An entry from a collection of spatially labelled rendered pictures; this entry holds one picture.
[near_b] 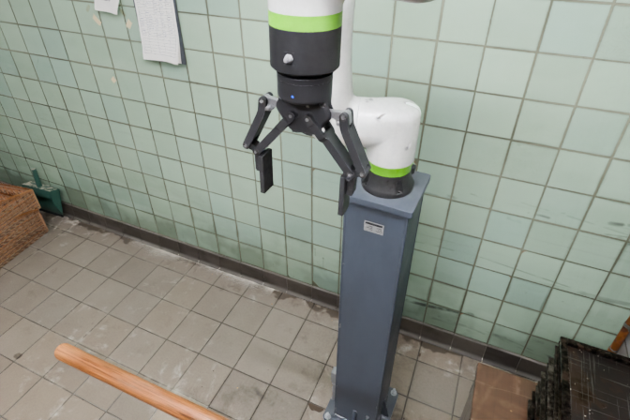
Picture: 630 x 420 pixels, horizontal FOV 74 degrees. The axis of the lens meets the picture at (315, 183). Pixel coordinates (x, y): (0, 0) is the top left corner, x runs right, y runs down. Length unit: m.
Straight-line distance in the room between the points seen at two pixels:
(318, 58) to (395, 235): 0.75
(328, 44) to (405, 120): 0.56
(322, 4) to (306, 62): 0.07
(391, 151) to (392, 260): 0.34
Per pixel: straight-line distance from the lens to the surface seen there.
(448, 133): 1.64
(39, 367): 2.59
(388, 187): 1.15
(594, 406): 1.28
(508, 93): 1.57
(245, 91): 1.90
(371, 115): 1.06
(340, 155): 0.60
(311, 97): 0.56
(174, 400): 0.80
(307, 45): 0.52
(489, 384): 1.60
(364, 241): 1.25
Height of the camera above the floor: 1.87
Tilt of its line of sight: 34 degrees down
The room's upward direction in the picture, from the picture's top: straight up
